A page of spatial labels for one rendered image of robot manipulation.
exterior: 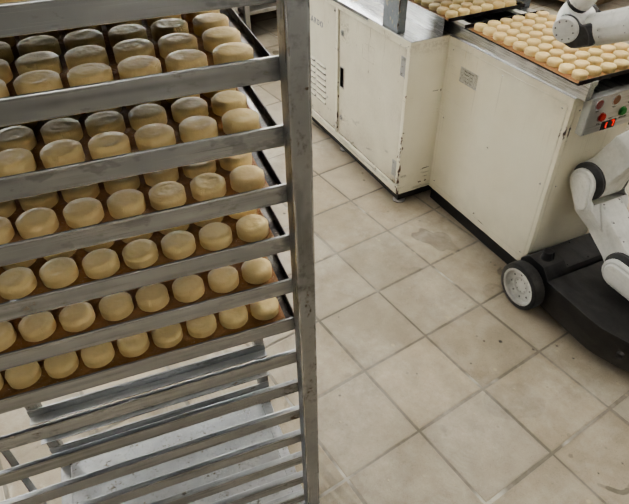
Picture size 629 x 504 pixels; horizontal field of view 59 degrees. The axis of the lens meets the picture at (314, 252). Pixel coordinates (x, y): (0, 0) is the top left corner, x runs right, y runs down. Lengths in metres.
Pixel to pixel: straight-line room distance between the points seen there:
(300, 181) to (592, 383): 1.72
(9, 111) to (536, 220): 2.01
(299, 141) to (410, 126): 1.94
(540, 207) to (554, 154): 0.23
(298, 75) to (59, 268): 0.44
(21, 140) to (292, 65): 0.36
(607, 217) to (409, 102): 0.94
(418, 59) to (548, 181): 0.74
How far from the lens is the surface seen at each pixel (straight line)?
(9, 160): 0.77
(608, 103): 2.22
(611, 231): 2.30
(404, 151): 2.69
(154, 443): 1.85
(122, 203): 0.80
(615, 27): 1.83
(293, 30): 0.66
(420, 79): 2.56
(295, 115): 0.70
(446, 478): 1.93
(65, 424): 1.04
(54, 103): 0.68
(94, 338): 0.89
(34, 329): 0.93
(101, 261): 0.86
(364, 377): 2.10
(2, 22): 0.66
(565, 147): 2.22
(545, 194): 2.31
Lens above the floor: 1.68
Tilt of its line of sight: 41 degrees down
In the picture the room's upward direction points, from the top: 1 degrees counter-clockwise
